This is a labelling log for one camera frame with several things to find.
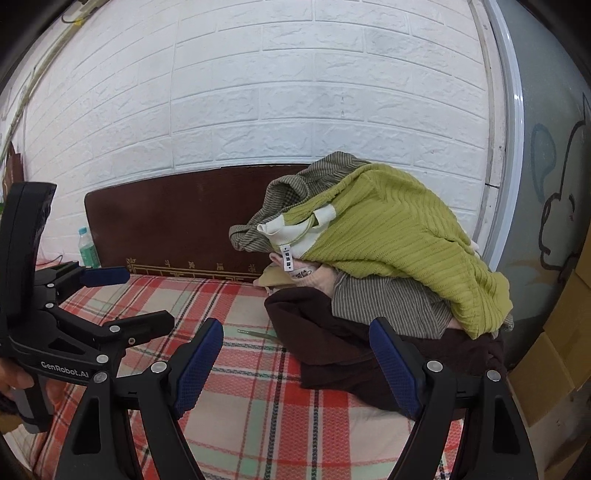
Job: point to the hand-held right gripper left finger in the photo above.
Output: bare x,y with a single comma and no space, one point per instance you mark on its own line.
198,364

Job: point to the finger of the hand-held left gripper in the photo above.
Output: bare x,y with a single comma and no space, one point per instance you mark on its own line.
147,323
108,276

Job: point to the dark brown garment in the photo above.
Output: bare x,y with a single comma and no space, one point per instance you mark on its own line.
332,341

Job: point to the pink garment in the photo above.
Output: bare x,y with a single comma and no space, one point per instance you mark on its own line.
318,277

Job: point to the white door frame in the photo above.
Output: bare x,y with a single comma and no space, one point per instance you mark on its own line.
512,115

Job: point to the cardboard box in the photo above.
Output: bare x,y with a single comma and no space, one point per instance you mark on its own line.
540,378
572,314

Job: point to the cartoon painted door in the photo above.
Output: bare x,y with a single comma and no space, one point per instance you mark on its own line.
545,138

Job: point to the person's left hand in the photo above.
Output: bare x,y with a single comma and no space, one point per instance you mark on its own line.
16,376

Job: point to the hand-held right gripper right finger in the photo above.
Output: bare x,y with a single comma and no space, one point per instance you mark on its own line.
392,369

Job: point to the beige garment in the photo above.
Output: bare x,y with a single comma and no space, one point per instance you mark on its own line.
277,277

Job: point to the brown wooden headboard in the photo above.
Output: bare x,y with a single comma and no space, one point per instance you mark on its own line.
184,217

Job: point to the plastic water bottle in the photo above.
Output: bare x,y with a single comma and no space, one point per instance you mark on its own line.
87,251

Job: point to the green pen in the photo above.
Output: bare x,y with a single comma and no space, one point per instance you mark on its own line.
256,333

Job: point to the green knit sweater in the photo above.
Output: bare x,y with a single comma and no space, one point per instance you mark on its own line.
392,230

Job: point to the pile of crumpled clothes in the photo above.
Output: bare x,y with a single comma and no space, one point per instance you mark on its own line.
295,184

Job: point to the red plaid blanket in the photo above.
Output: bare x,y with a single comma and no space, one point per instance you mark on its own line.
258,415

